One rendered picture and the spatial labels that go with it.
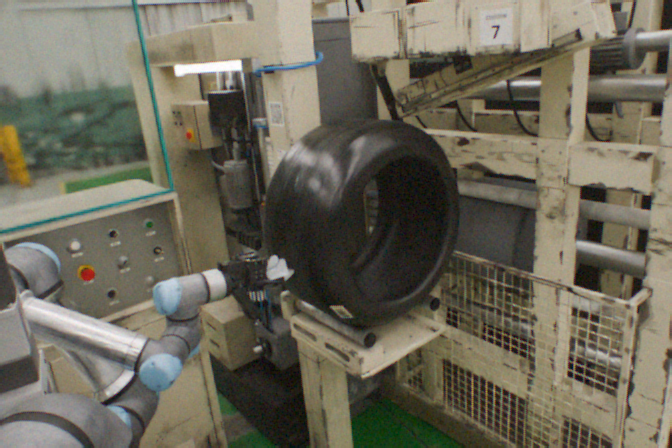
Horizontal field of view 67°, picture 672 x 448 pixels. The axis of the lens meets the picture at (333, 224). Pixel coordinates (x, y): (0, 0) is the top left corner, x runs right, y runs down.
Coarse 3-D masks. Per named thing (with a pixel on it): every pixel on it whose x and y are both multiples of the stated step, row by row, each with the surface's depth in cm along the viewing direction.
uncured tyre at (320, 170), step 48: (336, 144) 131; (384, 144) 131; (432, 144) 143; (288, 192) 134; (336, 192) 126; (384, 192) 175; (432, 192) 167; (288, 240) 133; (336, 240) 127; (384, 240) 179; (432, 240) 169; (288, 288) 148; (336, 288) 131; (384, 288) 169; (432, 288) 156
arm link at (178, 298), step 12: (192, 276) 117; (204, 276) 118; (156, 288) 113; (168, 288) 112; (180, 288) 113; (192, 288) 115; (204, 288) 117; (156, 300) 114; (168, 300) 111; (180, 300) 113; (192, 300) 115; (204, 300) 117; (168, 312) 113; (180, 312) 115; (192, 312) 116
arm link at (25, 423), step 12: (12, 420) 51; (24, 420) 51; (36, 420) 51; (48, 420) 52; (60, 420) 52; (0, 432) 50; (12, 432) 50; (24, 432) 50; (36, 432) 50; (48, 432) 51; (60, 432) 51; (72, 432) 52; (84, 432) 54; (0, 444) 48; (12, 444) 48; (24, 444) 48; (36, 444) 49; (48, 444) 49; (60, 444) 50; (72, 444) 51; (84, 444) 53
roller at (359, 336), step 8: (296, 304) 168; (304, 304) 165; (312, 312) 161; (320, 312) 159; (320, 320) 159; (328, 320) 155; (336, 320) 153; (336, 328) 153; (344, 328) 150; (352, 328) 148; (360, 328) 147; (352, 336) 147; (360, 336) 144; (368, 336) 143; (368, 344) 143
